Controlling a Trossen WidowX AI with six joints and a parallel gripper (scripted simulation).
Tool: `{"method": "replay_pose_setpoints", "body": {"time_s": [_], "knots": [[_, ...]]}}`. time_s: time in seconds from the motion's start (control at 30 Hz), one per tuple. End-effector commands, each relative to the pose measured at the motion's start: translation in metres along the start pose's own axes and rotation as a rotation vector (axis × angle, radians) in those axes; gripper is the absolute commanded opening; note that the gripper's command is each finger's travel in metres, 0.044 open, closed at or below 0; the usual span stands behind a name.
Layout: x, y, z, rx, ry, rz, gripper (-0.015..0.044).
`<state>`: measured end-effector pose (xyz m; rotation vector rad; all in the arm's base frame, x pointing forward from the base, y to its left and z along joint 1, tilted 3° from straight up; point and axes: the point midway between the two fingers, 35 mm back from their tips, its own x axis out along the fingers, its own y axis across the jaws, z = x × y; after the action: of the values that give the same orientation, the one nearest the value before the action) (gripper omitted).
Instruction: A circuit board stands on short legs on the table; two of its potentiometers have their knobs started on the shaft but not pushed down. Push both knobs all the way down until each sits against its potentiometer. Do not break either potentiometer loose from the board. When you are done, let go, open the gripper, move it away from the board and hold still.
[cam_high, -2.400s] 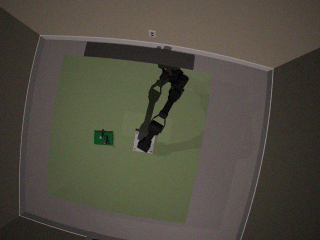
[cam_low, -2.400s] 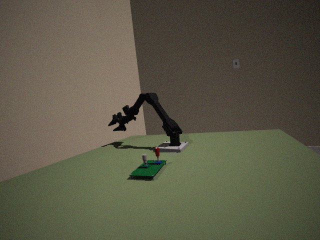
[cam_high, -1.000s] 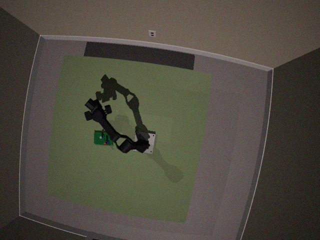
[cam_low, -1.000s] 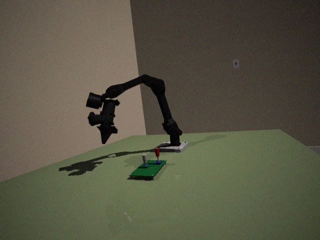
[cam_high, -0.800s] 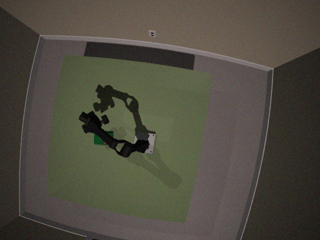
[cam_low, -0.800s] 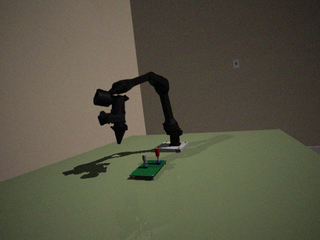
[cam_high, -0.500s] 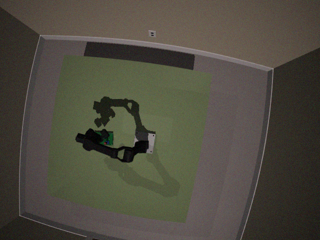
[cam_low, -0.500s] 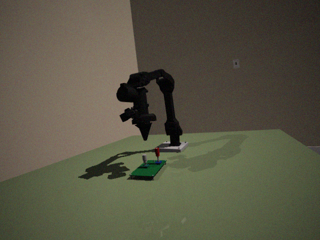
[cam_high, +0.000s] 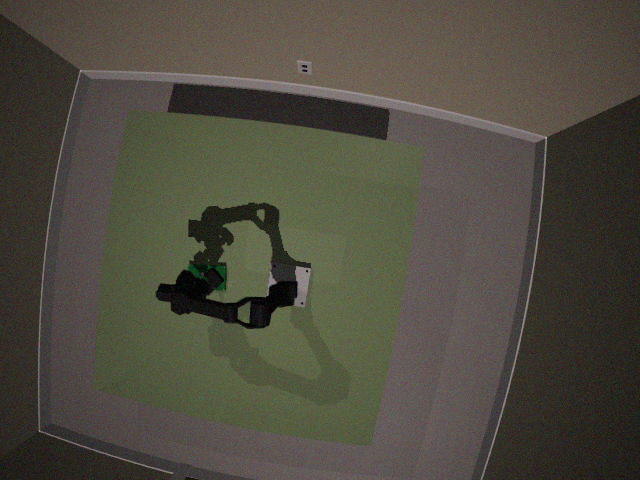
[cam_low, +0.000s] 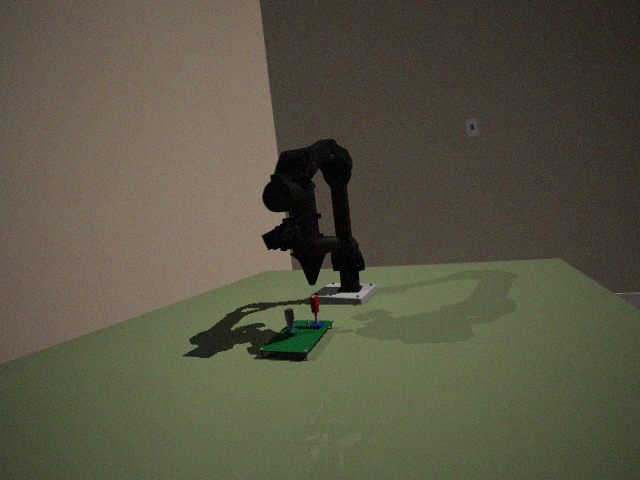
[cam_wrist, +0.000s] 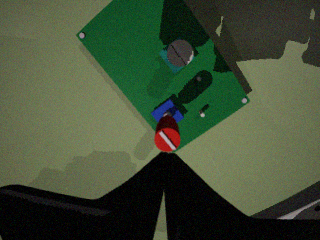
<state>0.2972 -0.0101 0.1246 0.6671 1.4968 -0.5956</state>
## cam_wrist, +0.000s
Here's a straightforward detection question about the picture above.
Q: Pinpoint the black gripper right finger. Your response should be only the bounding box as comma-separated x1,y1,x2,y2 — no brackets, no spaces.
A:
164,153,320,240

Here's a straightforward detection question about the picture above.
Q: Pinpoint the green circuit board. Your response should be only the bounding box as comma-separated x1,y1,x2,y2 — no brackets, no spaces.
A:
76,0,249,153

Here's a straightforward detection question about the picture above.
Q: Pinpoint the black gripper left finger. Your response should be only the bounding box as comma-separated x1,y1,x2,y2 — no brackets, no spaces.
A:
0,152,169,240

